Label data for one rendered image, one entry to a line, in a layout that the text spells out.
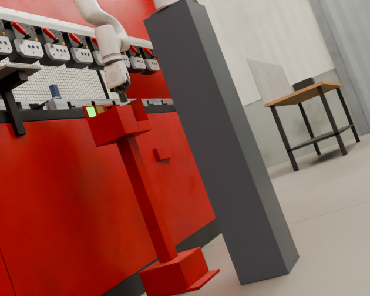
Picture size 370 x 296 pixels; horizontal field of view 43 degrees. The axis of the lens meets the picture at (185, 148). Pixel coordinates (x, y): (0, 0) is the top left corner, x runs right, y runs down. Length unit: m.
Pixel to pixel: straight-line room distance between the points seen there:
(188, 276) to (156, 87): 2.29
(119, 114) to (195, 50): 0.44
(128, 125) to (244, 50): 7.62
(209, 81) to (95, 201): 0.76
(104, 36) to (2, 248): 0.96
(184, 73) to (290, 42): 7.60
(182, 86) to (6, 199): 0.71
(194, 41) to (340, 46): 7.44
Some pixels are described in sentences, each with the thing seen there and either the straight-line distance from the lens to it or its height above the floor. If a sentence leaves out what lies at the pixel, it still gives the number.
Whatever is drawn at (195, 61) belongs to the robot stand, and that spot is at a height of 0.78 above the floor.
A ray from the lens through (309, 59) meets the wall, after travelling 9.11.
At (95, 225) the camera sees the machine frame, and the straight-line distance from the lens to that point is 2.01.
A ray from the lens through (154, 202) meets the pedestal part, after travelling 1.98.
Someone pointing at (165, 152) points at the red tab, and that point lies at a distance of 2.68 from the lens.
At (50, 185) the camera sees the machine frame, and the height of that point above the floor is 0.57.
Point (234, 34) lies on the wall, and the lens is 9.52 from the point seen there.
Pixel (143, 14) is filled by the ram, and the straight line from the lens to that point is 3.54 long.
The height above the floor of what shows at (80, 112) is 0.86.
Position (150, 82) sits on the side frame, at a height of 1.25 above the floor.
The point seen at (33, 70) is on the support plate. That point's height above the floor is 0.99.
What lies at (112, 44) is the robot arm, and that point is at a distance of 2.07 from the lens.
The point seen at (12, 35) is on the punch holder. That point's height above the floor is 1.28.
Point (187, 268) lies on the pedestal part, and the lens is 1.92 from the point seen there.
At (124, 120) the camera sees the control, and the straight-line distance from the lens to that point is 1.91.
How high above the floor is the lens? 0.43
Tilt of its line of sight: 3 degrees up
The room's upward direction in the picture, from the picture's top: 20 degrees counter-clockwise
